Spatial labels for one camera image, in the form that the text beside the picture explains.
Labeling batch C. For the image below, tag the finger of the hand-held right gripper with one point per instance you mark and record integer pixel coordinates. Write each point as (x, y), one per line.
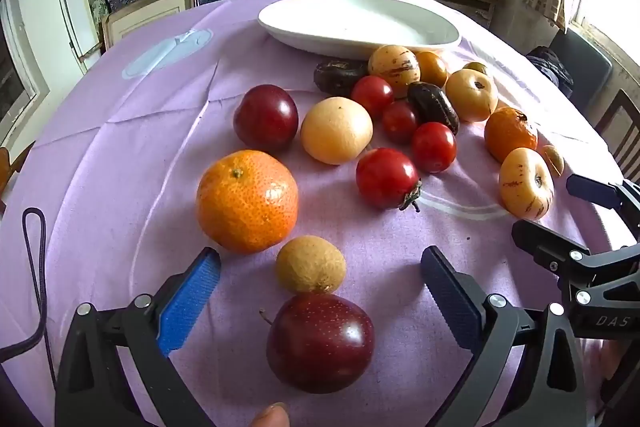
(592, 192)
(545, 242)

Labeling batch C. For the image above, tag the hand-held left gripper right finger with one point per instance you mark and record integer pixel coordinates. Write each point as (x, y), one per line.
(450, 297)

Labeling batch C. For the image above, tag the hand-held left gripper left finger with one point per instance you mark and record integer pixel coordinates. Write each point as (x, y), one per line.
(192, 302)

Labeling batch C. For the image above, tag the pale yellow pepino melon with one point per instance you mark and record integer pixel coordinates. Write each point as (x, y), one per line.
(525, 184)
(470, 97)

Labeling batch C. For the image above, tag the small orange mandarin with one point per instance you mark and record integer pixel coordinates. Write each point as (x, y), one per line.
(510, 134)

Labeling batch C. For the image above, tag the large orange mandarin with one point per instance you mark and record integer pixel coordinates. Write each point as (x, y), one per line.
(247, 202)

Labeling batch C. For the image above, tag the dark red plum with stem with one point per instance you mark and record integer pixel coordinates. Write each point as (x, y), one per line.
(320, 342)

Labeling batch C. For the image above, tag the red tomato with stem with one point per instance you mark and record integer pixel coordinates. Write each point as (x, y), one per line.
(385, 177)

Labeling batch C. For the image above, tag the amber yellow tomato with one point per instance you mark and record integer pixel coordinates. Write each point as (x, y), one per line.
(475, 67)

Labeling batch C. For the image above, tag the dark purple pepino melon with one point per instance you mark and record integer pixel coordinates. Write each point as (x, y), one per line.
(340, 76)
(432, 106)

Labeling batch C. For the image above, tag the pale yellow round pear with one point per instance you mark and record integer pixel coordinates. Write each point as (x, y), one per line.
(336, 130)

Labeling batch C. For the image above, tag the orange tomato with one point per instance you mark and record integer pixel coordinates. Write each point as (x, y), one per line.
(433, 68)

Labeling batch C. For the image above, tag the striped yellow pepino melon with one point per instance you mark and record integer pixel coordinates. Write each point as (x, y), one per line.
(394, 64)

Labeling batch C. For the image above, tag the white oval plate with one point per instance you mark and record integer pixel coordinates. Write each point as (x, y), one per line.
(350, 22)

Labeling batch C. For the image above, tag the person's right hand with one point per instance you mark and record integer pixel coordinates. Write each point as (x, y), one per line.
(617, 372)

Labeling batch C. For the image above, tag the person's left hand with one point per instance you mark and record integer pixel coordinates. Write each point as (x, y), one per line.
(270, 415)

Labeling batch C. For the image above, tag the grey chair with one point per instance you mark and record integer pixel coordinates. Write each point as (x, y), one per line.
(585, 62)

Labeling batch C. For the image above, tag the dark jacket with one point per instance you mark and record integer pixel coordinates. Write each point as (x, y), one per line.
(550, 64)

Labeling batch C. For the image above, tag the purple printed tablecloth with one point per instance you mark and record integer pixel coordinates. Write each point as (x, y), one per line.
(150, 132)

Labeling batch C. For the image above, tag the white leaning board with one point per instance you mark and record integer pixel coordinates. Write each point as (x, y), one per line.
(67, 2)

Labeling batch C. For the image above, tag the cardboard picture frame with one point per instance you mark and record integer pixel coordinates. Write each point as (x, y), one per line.
(145, 14)

